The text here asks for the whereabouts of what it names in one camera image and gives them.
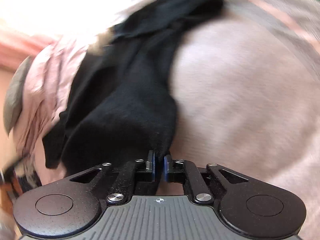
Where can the black sweater with cream collar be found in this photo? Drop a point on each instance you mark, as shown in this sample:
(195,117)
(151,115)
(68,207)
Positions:
(119,107)

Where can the pink and grey duvet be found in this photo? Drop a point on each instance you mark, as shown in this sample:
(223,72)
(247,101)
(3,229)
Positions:
(246,84)

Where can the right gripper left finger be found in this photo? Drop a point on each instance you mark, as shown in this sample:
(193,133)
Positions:
(150,167)

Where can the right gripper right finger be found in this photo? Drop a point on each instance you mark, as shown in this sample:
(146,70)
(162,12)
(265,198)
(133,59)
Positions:
(168,168)

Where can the grey checked pillow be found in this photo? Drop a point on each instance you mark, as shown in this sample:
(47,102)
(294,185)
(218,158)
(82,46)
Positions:
(14,95)

